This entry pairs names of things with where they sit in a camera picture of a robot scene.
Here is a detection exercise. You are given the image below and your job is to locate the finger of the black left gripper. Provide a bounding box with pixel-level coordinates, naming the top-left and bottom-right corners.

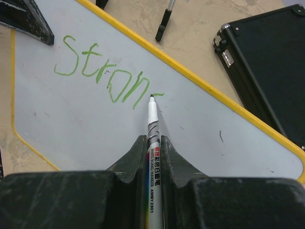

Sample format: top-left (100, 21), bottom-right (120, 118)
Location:
top-left (0, 0), bottom-right (54, 46)

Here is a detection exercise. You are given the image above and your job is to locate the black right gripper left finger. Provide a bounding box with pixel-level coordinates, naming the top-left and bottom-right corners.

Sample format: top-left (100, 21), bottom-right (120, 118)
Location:
top-left (0, 135), bottom-right (147, 229)

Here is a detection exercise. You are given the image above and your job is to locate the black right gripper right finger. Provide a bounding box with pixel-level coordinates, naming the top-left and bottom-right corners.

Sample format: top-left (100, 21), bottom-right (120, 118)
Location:
top-left (161, 136), bottom-right (305, 229)

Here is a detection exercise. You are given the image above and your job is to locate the white green whiteboard marker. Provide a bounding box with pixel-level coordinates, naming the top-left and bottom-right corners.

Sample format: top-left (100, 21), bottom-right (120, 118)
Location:
top-left (147, 95), bottom-right (164, 229)

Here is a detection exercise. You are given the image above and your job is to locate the yellow framed whiteboard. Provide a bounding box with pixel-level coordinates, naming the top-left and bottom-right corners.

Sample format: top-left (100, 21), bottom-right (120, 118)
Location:
top-left (11, 0), bottom-right (305, 182)

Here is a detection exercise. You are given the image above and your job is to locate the black hard case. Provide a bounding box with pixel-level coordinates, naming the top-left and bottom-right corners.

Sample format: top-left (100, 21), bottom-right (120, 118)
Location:
top-left (213, 4), bottom-right (305, 148)

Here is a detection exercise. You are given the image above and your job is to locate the metal wire easel stand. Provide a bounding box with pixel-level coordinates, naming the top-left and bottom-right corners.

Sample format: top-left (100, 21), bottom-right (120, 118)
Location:
top-left (95, 0), bottom-right (176, 42)

